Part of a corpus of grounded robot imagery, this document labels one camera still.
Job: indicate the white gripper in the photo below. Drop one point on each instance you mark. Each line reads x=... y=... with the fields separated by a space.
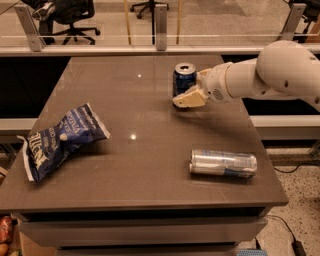
x=216 y=83

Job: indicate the blue pepsi can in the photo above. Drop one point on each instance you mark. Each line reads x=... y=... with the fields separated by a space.
x=184 y=77

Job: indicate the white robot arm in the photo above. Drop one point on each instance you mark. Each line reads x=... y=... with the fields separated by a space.
x=283 y=70

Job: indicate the silver energy drink can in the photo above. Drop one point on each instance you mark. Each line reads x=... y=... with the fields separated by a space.
x=221 y=163

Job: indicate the blue chip bag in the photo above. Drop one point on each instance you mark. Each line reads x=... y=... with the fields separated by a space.
x=45 y=150

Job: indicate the red snack bag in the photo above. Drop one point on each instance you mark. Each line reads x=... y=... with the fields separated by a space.
x=6 y=229

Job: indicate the black office chair middle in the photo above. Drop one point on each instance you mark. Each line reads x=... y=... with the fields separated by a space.
x=148 y=4

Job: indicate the black office chair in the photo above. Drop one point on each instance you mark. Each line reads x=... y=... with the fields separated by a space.
x=148 y=4
x=310 y=14
x=57 y=17

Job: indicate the black office chair right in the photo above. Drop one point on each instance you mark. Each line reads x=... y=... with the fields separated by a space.
x=310 y=14

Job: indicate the black office chair left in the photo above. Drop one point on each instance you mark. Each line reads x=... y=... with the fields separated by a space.
x=57 y=17

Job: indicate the glass railing panel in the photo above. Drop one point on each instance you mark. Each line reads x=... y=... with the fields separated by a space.
x=190 y=23

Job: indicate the grey drawer cabinet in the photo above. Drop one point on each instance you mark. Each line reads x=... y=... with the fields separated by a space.
x=103 y=235

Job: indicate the metal bracket middle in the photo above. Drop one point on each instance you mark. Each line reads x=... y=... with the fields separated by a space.
x=161 y=27

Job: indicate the metal bracket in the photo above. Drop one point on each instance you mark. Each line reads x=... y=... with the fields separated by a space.
x=288 y=31
x=161 y=27
x=35 y=41

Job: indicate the metal bracket right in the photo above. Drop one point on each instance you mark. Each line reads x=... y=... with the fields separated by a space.
x=288 y=31

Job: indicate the metal bracket left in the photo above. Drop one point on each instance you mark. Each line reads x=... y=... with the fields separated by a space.
x=35 y=41

